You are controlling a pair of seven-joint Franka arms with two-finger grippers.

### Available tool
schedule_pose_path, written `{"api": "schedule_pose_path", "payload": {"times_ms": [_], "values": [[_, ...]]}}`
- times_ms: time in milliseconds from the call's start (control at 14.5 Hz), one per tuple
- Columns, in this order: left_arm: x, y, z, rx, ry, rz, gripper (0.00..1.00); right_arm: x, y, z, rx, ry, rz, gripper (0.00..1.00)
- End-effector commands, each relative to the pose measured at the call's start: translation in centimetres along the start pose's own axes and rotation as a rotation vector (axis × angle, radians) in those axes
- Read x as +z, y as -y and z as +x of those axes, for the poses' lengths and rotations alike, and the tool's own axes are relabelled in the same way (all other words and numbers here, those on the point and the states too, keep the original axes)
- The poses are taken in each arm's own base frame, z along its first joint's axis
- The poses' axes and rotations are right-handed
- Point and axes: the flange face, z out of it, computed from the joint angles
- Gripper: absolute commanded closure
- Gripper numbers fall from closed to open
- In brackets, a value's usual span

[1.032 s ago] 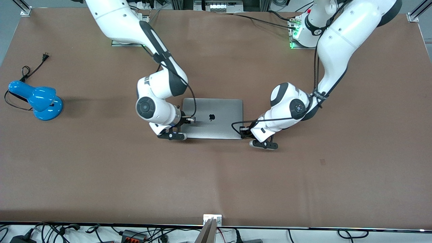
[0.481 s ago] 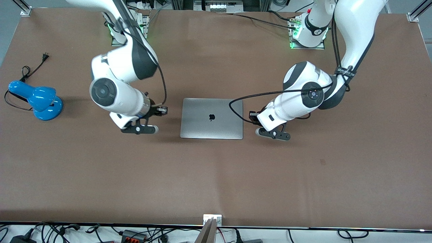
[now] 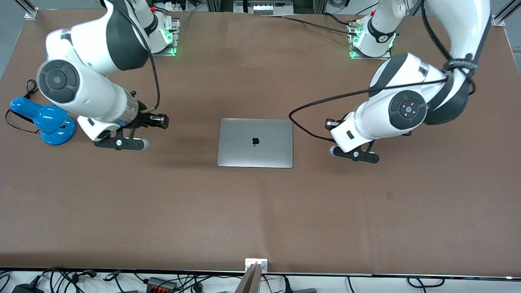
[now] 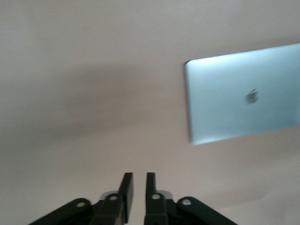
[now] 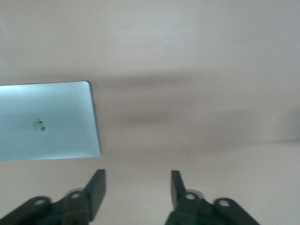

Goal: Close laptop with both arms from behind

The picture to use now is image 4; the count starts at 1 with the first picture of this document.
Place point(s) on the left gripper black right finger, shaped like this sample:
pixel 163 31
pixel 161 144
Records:
pixel 157 211

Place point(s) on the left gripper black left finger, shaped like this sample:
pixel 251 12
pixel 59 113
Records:
pixel 105 211

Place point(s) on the grey laptop computer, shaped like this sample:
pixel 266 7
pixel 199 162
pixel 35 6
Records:
pixel 234 107

